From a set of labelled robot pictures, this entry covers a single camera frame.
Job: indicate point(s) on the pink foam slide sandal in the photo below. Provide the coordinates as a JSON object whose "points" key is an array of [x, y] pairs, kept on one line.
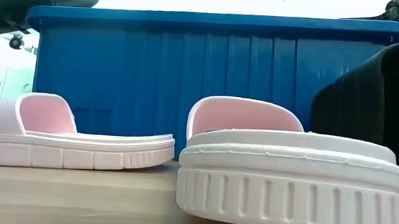
{"points": [[284, 200], [79, 153]]}

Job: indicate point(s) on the black foam slide sandal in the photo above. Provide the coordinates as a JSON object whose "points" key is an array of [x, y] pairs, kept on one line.
{"points": [[394, 103]]}

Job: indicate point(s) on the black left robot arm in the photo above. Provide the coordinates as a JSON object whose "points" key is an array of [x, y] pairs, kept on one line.
{"points": [[4, 13]]}

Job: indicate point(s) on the blue plastic bin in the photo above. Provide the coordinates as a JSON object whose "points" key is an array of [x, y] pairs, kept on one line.
{"points": [[223, 58]]}

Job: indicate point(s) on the round black device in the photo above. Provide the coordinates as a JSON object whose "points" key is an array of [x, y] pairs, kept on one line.
{"points": [[16, 41]]}

